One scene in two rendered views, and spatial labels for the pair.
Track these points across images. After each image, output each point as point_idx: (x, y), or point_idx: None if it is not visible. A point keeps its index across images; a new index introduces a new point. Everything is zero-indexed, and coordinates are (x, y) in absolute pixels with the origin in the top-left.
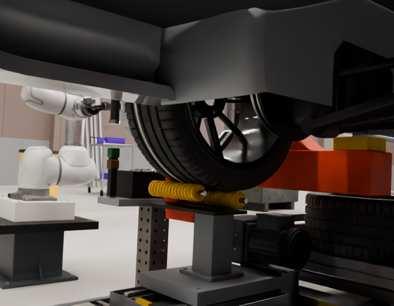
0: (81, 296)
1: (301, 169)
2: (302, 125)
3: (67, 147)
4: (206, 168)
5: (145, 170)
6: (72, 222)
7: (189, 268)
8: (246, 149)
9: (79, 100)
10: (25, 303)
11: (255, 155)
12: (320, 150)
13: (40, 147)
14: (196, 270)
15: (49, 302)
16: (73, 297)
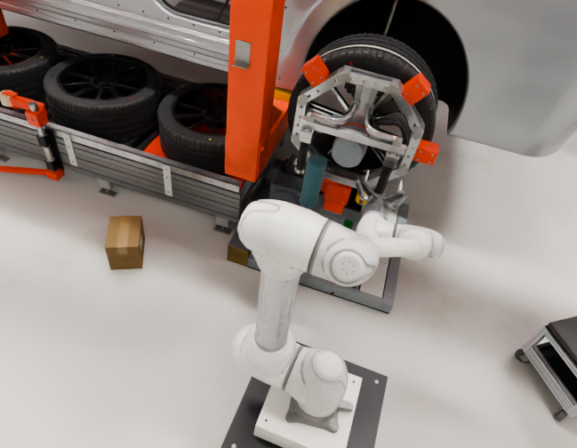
0: (315, 340)
1: (282, 126)
2: None
3: (291, 334)
4: None
5: None
6: (303, 344)
7: (339, 219)
8: (324, 137)
9: (387, 214)
10: (361, 361)
11: (332, 135)
12: (287, 107)
13: (332, 352)
14: (342, 213)
15: (344, 350)
16: (321, 344)
